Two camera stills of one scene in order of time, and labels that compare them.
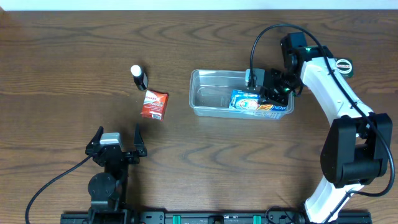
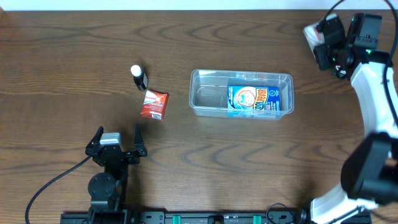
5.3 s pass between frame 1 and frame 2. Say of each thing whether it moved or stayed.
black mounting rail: stayed
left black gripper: stayed
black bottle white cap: stayed
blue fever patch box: moved
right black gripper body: moved
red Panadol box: stayed
